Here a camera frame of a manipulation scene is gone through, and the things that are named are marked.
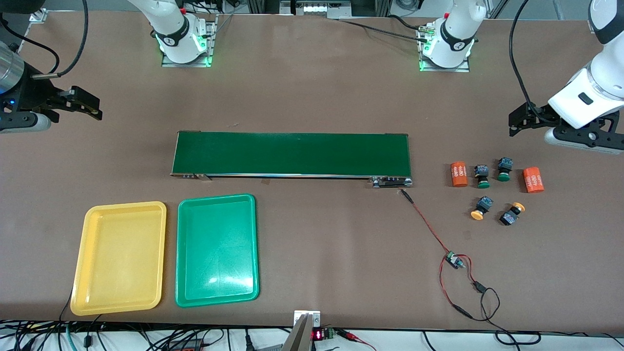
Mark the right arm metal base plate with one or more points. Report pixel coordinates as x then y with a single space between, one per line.
185 64

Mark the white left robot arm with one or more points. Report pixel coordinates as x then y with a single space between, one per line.
456 29

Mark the yellow push button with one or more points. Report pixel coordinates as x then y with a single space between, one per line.
511 215
482 204

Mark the yellow plastic tray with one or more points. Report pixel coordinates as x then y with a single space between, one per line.
119 258

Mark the green conveyor belt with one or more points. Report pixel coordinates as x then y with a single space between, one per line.
292 166

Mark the silver control box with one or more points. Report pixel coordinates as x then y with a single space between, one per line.
317 9

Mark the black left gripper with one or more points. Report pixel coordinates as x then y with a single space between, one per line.
540 115

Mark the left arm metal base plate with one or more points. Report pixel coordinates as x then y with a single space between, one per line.
446 69

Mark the green push button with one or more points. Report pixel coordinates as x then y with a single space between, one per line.
482 173
505 168

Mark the aluminium profile bracket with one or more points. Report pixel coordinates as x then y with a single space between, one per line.
39 15

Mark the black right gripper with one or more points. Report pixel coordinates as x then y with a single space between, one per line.
33 95

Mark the green plastic tray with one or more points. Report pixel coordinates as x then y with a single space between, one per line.
217 251

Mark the orange cylinder with white print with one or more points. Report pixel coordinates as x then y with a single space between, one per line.
458 174
533 180

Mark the red digit display module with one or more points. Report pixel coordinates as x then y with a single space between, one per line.
318 335

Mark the silver metal clamp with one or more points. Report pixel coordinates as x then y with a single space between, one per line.
300 336

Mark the red clip lead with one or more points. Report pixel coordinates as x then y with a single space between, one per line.
353 336

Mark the small speed controller board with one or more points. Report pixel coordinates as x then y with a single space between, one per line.
453 260

